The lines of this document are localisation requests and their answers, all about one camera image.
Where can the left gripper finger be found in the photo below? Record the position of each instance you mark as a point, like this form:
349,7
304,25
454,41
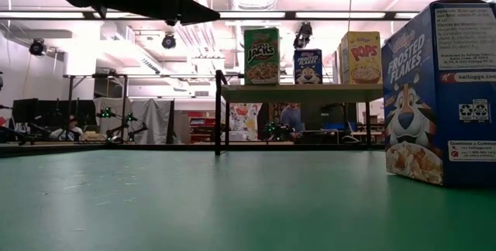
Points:
193,11

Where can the green Apple Jacks cereal box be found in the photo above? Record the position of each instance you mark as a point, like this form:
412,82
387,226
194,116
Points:
261,57

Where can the yellow Corn Pops cereal box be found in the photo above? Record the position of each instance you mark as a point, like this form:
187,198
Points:
362,61
336,69

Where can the blue Frosted Flakes cereal box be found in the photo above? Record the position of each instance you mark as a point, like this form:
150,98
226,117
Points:
308,67
438,100

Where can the wooden shelf with black legs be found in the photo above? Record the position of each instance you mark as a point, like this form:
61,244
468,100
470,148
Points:
337,93

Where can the black ceiling-mounted spotlight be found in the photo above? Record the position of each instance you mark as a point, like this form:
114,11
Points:
37,47
303,35
168,42

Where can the red bin rack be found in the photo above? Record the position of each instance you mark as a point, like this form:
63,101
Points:
201,121

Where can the grey hanging cloth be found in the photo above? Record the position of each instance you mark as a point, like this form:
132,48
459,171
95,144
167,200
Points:
155,119

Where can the floral patterned cloth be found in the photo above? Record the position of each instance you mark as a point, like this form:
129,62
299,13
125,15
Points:
244,121

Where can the black low partition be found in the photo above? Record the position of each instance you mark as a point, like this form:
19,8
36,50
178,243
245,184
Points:
54,109

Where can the black equipment cabinet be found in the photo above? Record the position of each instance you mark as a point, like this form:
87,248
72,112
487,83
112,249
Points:
329,115

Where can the person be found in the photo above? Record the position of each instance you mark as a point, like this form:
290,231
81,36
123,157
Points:
291,117
71,131

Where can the black rig frame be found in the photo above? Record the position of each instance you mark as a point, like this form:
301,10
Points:
288,15

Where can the black metal rack frame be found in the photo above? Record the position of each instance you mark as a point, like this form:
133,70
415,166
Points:
125,88

